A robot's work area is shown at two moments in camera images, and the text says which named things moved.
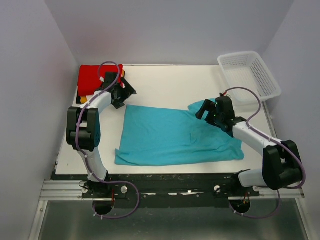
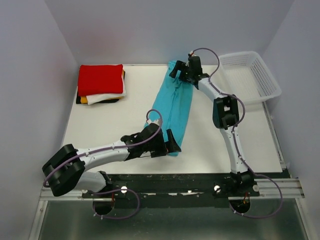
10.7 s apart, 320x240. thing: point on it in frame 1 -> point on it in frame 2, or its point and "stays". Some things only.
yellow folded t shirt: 84,99 stays
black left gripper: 128,91 -> 171,146
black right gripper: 207,105 -> 179,66
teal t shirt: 160,134 -> 174,108
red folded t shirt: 89,83 stays
